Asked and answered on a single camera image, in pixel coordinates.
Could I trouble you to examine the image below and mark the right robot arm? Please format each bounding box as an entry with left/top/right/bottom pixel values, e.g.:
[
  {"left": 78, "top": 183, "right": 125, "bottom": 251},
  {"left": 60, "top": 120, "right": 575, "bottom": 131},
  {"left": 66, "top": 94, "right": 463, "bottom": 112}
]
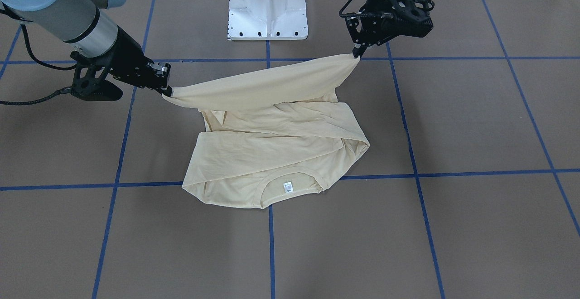
[{"left": 1, "top": 0, "right": 173, "bottom": 101}]

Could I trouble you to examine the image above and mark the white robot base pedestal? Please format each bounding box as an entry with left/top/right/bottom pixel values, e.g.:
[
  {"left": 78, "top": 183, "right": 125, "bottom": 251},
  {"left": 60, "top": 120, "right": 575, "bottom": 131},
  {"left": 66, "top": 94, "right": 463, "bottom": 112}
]
[{"left": 227, "top": 0, "right": 309, "bottom": 41}]

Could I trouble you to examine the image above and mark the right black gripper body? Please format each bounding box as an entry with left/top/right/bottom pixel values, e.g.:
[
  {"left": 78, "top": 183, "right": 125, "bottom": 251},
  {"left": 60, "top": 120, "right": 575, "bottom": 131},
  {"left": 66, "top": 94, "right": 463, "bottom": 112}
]
[{"left": 70, "top": 27, "right": 171, "bottom": 101}]

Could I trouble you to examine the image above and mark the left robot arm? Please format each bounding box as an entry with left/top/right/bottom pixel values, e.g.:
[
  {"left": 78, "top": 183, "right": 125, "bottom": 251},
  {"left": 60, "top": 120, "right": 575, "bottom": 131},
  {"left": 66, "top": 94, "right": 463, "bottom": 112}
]
[{"left": 339, "top": 0, "right": 435, "bottom": 58}]

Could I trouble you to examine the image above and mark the cream long-sleeve printed shirt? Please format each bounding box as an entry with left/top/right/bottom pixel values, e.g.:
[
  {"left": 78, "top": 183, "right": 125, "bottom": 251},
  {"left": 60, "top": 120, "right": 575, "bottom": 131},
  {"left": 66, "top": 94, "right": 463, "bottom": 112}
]
[{"left": 164, "top": 54, "right": 370, "bottom": 209}]

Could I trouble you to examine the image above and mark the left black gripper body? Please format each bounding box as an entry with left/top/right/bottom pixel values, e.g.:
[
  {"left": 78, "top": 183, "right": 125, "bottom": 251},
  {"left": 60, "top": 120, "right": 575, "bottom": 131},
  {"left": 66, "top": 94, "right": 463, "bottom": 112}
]
[{"left": 339, "top": 0, "right": 435, "bottom": 47}]

